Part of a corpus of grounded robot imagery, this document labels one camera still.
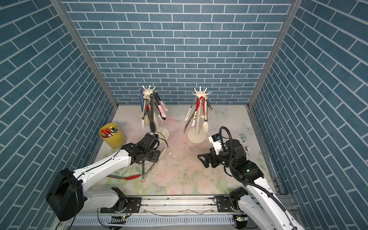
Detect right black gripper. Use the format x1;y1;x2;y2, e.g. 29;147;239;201
198;147;235;169

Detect steel tongs white tips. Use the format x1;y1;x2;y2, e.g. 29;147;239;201
140;147;168;183

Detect cream utensil rack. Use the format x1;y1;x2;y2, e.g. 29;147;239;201
140;85;170;143
187;87;210;143

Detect black steel tongs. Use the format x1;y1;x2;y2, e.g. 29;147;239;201
149;93;157;133

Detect steel tongs cream ends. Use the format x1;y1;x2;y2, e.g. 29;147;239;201
202;97;209;134

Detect steel tongs cream tips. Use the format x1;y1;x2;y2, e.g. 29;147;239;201
141;95;150;129

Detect small white tongs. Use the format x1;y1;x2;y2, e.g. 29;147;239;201
183;97;199;127

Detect blue cream tongs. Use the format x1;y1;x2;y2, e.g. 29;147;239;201
138;89;145;112

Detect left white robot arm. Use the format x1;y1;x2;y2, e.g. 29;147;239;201
46;133;161;221

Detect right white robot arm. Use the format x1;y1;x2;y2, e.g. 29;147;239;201
197;126;304;230

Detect red tipped steel tongs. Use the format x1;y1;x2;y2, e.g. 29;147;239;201
107;174;141;181

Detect small grey clip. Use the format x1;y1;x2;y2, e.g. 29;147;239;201
244;146;250;155

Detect small white clip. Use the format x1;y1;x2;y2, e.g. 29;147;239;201
239;134;247;143

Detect yellow cup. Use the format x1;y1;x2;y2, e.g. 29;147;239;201
99;123;126;149

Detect markers in cup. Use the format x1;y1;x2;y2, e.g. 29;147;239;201
100;126;118;138

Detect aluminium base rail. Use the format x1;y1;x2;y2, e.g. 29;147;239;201
57;195;297;226

